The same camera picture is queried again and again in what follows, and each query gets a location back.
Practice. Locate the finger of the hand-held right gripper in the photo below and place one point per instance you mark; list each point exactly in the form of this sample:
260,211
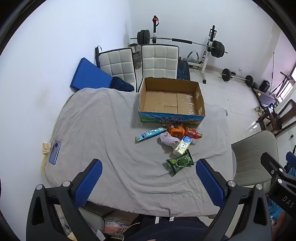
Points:
291,158
271,163

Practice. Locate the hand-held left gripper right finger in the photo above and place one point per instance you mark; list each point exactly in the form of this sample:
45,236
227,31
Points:
210,183

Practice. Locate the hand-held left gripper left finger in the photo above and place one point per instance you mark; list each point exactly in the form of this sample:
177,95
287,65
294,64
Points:
89,183

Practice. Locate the green snack packet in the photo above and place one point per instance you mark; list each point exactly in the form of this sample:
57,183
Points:
179,162

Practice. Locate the red snack packet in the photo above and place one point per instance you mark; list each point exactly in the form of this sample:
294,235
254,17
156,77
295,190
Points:
193,134

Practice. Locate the purple sock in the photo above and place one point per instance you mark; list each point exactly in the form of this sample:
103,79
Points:
167,139

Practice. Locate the orange snack packet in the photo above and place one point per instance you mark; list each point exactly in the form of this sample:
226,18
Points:
175,131

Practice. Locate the blue toothpaste box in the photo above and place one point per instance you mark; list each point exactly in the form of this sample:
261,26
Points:
150,134

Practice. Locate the printed cardboard box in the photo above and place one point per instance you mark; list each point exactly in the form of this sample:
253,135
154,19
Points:
166,99

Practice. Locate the teal cloth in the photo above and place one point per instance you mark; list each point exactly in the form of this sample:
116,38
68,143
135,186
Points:
277,208

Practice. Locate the beige plastic chair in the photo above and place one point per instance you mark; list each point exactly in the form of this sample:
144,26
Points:
252,157

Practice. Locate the dark wooden chair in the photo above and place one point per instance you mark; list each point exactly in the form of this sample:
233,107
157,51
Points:
275,118

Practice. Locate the blue smartphone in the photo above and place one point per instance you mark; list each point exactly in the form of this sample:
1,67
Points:
55,153

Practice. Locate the grey tablecloth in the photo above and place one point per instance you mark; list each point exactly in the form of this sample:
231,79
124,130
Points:
104,139

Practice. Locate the pink plastic bag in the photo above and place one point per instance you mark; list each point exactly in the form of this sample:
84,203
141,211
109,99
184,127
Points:
115,228

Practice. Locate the pair of white shoes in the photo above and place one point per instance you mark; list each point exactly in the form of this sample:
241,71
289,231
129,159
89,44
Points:
259,110

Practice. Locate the beige cloth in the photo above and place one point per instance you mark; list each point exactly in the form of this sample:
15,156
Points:
46,147

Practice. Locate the person's dark clothing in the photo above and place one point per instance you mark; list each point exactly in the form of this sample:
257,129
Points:
166,229

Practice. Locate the dark exercise machine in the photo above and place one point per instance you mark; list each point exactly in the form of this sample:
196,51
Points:
266,97

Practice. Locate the black speaker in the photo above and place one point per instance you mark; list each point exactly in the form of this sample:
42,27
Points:
264,86

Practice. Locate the black tripod stand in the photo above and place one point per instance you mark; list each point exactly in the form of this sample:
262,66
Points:
286,78

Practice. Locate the thin black pole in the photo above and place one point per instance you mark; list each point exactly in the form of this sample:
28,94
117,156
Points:
273,69

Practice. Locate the short barbell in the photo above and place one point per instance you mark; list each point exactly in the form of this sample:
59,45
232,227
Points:
226,74

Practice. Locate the dark blue bag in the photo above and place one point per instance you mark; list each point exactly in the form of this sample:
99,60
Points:
121,83

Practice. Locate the blue foam mat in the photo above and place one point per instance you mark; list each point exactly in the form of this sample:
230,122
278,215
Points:
90,76

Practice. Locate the dark blue weight bench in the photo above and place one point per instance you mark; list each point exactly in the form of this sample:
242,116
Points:
183,70

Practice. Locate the white barbell rack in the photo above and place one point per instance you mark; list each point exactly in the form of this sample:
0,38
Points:
204,67

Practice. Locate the white quilted chair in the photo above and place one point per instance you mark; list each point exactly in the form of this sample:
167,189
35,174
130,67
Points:
115,62
159,60

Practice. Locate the long barbell with black plates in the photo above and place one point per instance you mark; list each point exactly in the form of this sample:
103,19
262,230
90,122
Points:
217,48

